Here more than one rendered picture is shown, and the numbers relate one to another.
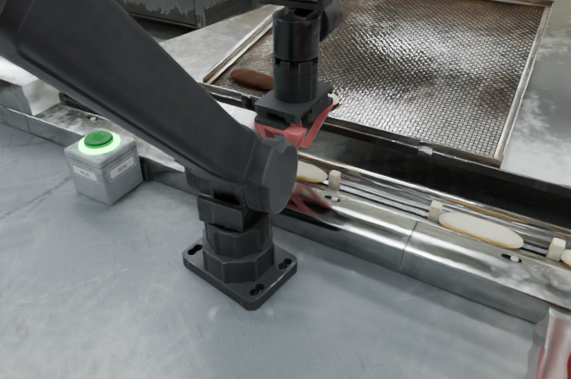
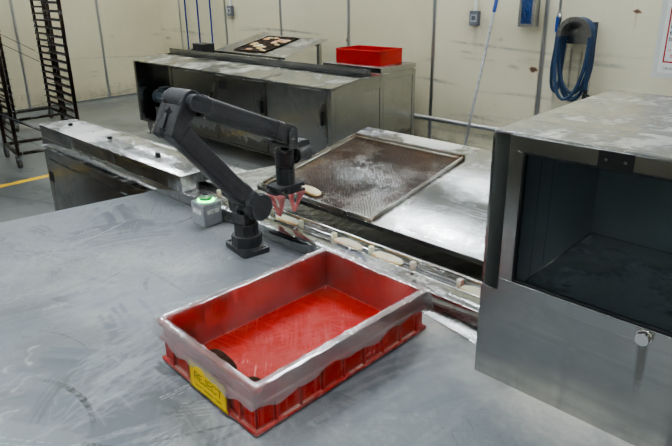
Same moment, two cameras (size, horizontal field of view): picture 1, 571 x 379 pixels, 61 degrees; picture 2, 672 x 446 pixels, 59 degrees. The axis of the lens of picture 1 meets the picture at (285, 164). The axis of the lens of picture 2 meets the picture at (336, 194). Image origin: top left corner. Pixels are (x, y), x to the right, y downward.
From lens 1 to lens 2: 122 cm
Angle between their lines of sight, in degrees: 20
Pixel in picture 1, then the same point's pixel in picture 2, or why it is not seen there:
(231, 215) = (241, 218)
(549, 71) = (431, 188)
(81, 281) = (186, 245)
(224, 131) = (235, 181)
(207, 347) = (223, 264)
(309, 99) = (288, 184)
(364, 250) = (297, 246)
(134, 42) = (205, 149)
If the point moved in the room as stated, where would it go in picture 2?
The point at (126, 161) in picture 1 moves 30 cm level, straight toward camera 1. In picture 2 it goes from (215, 209) to (207, 248)
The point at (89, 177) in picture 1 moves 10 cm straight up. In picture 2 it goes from (198, 213) to (195, 183)
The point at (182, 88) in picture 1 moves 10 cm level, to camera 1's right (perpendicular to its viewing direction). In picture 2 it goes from (218, 163) to (254, 165)
